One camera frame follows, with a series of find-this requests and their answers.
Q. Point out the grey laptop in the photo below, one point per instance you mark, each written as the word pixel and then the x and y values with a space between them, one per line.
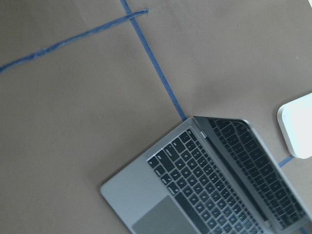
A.
pixel 207 176

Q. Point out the white desk lamp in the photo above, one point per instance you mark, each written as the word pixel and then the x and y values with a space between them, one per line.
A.
pixel 295 122

